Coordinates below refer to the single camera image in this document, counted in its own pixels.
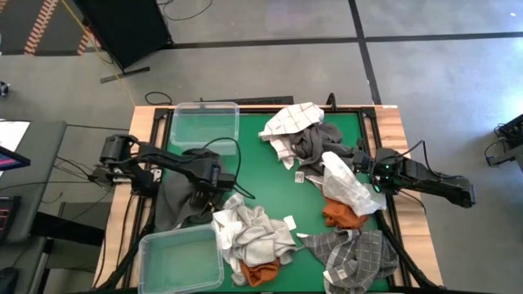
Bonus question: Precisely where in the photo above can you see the black curved floor cable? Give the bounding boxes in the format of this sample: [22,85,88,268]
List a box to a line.
[157,0,213,21]

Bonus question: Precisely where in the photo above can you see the black panel stand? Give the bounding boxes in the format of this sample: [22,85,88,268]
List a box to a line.
[73,0,173,85]

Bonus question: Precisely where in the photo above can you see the yellow floor cable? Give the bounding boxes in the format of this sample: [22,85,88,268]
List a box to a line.
[60,0,136,107]

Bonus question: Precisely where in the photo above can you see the black device with cables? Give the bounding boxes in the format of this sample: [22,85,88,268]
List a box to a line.
[484,113,523,169]

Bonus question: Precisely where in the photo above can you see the white towel brown checks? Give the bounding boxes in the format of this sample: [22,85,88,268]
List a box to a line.
[258,101,326,171]

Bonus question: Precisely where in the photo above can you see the white paper sheet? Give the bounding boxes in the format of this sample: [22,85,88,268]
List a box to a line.
[0,120,32,153]

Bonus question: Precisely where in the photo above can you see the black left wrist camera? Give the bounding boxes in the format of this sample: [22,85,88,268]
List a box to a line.
[211,162,237,192]

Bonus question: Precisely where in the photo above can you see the black computer mouse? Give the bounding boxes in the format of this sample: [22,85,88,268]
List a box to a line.
[0,266,20,294]

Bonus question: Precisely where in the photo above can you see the white towel thin grey checks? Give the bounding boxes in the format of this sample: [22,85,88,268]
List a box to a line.
[306,150,387,217]

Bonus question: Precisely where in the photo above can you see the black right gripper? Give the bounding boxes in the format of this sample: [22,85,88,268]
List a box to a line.
[351,147,383,177]

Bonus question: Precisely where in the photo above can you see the grey desk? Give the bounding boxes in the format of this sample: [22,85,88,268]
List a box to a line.
[0,119,69,246]

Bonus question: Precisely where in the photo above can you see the light grey ribbed towel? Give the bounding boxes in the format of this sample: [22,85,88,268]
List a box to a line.
[221,193,257,217]

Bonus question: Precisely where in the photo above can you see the black backlit keyboard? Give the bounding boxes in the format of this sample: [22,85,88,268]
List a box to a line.
[0,194,22,243]

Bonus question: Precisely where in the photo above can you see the plain white towel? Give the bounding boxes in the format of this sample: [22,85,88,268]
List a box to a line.
[211,207,248,287]

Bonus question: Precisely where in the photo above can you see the light grey waffle towel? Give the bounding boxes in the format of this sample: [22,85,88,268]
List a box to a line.
[235,206,299,269]

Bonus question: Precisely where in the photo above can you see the black looped floor cable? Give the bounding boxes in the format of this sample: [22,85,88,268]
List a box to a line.
[144,91,173,106]

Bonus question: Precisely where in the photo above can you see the green table mat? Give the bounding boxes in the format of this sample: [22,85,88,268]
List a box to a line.
[145,112,391,293]

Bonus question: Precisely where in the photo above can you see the dark mat orange stripes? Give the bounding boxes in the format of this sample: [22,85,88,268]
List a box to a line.
[0,0,96,56]

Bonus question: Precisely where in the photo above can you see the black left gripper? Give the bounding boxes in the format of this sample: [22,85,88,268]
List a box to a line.
[183,147,214,208]

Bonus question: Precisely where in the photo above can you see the dark grey towel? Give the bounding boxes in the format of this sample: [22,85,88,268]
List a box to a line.
[288,122,356,177]
[154,169,224,233]

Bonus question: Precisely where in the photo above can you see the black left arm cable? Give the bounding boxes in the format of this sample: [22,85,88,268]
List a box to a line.
[202,136,257,201]

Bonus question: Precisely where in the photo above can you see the black monitor pink screen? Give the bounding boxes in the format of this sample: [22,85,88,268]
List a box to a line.
[0,145,32,172]

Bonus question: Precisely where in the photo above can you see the black metal table frame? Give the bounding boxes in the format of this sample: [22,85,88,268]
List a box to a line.
[138,105,396,293]

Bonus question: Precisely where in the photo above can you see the orange towel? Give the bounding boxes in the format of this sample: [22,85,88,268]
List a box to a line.
[322,197,369,230]
[239,258,282,287]

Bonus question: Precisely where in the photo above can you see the clear plastic bin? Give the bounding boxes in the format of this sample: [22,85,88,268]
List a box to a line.
[137,223,225,294]
[169,101,240,156]

